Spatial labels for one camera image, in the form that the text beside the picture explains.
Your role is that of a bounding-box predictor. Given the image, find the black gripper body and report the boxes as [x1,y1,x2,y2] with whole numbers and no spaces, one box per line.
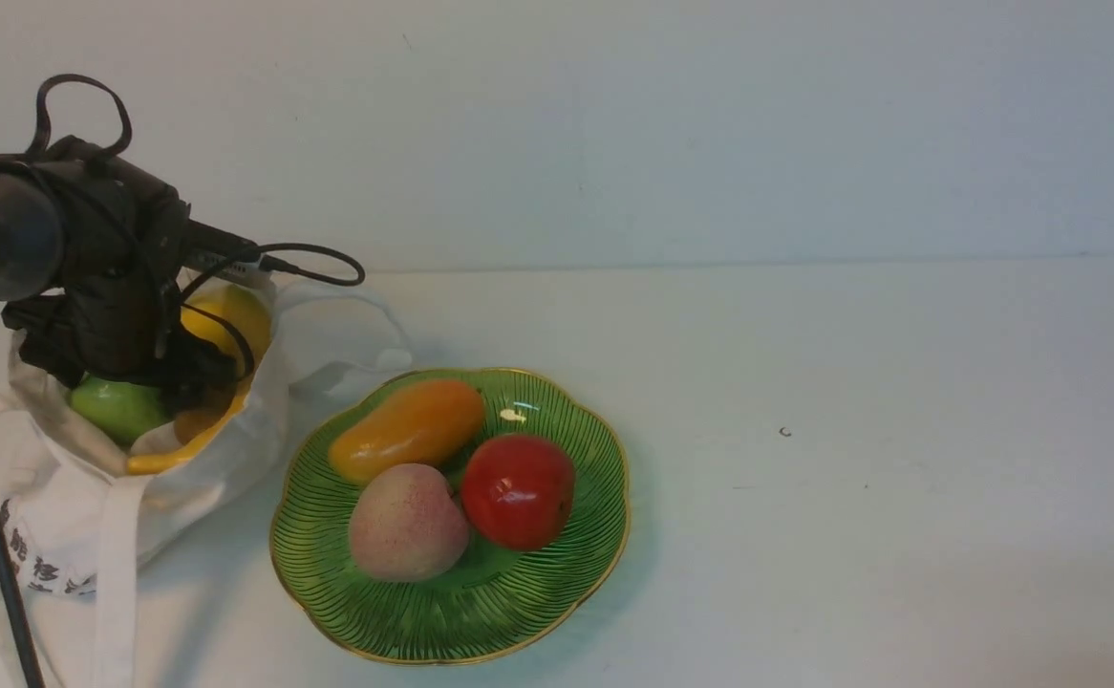
[1,136,240,395]

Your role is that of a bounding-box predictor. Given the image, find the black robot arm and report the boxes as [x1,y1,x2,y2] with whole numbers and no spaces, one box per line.
[0,136,251,399]

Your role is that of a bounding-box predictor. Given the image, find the white cloth tote bag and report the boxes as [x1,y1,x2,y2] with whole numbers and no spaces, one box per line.
[0,281,413,687]

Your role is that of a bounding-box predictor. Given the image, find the green apple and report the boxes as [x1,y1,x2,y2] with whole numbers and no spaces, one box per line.
[68,376,172,448]

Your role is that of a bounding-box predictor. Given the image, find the yellow lemon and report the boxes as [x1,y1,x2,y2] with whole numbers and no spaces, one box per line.
[180,284,272,370]

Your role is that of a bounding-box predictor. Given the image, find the yellow banana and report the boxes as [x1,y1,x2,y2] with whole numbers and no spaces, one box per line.
[125,379,251,476]

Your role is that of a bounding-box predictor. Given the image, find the orange mango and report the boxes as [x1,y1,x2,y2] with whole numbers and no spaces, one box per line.
[328,379,483,486]

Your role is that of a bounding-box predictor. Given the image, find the pink peach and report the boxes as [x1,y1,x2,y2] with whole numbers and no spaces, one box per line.
[349,464,470,583]

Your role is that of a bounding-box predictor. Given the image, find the red apple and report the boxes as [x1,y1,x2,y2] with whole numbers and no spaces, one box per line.
[460,434,576,551]

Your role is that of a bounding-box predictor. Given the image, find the green glass plate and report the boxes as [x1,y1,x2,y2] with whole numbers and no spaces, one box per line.
[268,367,632,666]

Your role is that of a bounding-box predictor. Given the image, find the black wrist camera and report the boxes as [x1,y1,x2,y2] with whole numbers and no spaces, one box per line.
[182,222,297,289]

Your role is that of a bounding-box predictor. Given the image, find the black cable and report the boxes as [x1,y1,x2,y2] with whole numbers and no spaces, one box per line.
[0,73,367,688]

